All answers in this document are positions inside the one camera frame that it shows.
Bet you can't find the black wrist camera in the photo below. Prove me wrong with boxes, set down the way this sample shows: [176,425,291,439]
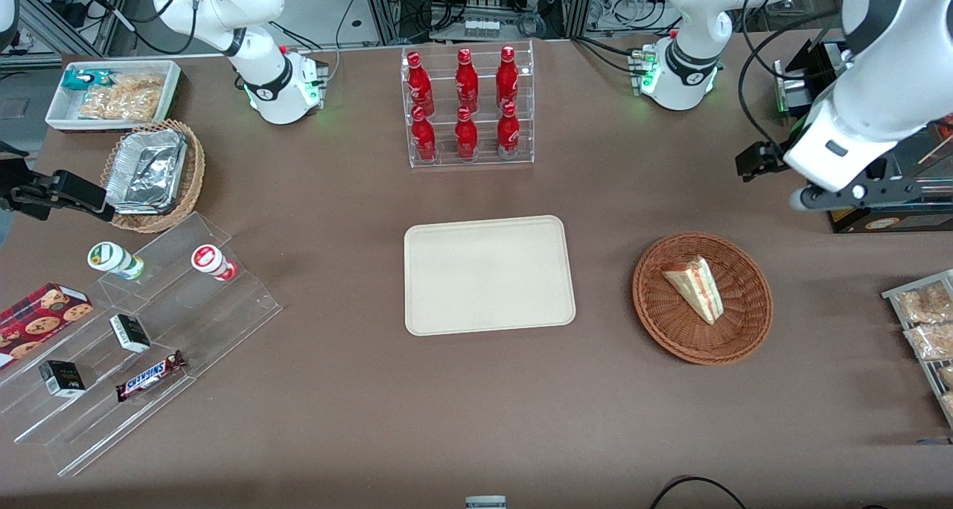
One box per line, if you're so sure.
[735,141,785,180]

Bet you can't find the clear bag of pastries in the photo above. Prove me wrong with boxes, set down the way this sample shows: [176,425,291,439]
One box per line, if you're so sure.
[903,323,953,362]
[896,281,953,325]

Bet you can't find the red lidded yogurt cup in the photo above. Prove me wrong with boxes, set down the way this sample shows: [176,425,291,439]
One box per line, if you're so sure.
[190,244,238,283]

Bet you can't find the red cola bottle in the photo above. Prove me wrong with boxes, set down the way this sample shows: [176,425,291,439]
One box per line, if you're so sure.
[454,106,479,161]
[407,51,436,115]
[411,106,439,162]
[496,45,520,109]
[496,102,522,159]
[455,48,480,112]

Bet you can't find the triangular sandwich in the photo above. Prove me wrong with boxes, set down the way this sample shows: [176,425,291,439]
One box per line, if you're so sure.
[661,256,725,326]

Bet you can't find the small black white box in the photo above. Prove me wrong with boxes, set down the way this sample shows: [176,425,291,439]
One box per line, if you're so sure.
[38,359,87,399]
[109,313,152,354]

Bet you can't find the stack of foil trays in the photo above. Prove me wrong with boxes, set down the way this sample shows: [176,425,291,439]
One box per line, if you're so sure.
[105,127,189,215]

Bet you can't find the tan oval wicker basket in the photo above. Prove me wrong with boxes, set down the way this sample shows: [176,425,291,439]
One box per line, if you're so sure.
[100,118,206,234]

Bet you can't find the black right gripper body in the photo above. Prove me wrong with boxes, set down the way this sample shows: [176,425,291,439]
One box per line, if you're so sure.
[0,143,53,214]

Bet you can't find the clear bag of chips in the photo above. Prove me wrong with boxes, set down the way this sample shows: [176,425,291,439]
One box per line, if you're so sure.
[77,73,166,121]

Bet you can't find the teal snack packet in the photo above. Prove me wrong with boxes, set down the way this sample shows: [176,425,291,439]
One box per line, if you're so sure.
[61,68,114,92]

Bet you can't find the Snickers chocolate bar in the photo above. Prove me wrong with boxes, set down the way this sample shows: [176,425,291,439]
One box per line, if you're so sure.
[115,350,188,403]

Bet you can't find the black hot food display case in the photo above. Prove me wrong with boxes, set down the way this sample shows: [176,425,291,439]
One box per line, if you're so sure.
[773,29,953,234]

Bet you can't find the beige plastic serving tray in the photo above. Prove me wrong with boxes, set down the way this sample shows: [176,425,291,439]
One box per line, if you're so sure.
[404,215,577,337]

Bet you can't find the white rectangular snack bin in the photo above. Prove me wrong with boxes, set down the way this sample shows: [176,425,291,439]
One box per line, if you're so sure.
[45,60,182,134]

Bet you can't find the green lidded yogurt cup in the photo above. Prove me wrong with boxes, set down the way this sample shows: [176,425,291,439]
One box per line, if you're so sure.
[86,241,147,281]

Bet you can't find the clear acrylic bottle rack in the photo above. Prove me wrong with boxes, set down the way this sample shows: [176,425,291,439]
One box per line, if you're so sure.
[401,40,535,170]

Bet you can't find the clear acrylic stepped shelf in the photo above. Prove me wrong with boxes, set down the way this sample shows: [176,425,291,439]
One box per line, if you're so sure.
[0,211,284,478]

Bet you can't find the tray of packaged snacks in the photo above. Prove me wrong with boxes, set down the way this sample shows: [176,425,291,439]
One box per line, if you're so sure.
[882,269,953,429]

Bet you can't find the red cookie box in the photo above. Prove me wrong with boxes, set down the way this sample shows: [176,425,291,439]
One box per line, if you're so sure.
[0,282,95,369]

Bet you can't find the black cable loop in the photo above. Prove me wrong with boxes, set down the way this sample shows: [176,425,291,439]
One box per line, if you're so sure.
[647,476,750,509]

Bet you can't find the brown round wicker basket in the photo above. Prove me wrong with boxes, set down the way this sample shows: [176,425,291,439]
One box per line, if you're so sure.
[632,231,774,366]

